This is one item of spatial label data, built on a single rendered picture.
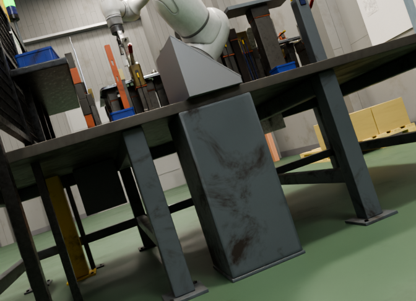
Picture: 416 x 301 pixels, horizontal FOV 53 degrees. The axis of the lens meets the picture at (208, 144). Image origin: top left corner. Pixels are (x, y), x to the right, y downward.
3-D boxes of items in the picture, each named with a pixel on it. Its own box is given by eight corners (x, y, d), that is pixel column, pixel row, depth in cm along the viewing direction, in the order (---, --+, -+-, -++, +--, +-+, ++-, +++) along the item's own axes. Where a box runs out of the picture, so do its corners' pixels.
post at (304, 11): (325, 74, 236) (300, 0, 237) (333, 70, 228) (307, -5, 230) (314, 78, 234) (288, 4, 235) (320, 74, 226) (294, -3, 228)
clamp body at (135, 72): (160, 129, 227) (139, 67, 228) (162, 126, 217) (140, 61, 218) (148, 132, 225) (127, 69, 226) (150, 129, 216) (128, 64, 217)
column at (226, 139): (306, 253, 162) (251, 90, 164) (233, 283, 154) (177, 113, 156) (275, 243, 192) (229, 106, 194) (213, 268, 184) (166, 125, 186)
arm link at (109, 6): (114, 12, 233) (129, 15, 245) (105, -14, 234) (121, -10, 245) (100, 20, 238) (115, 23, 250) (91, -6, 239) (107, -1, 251)
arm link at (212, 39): (223, 69, 177) (243, 26, 182) (198, 41, 164) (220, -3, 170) (195, 67, 188) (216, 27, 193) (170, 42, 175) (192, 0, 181)
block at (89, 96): (108, 147, 239) (91, 97, 240) (108, 145, 227) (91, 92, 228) (102, 149, 238) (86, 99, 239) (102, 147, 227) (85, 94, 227)
